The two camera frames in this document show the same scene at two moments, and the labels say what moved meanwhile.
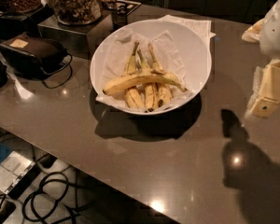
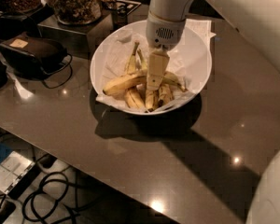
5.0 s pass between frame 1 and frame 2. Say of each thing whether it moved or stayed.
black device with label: stayed
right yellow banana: stayed
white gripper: moved
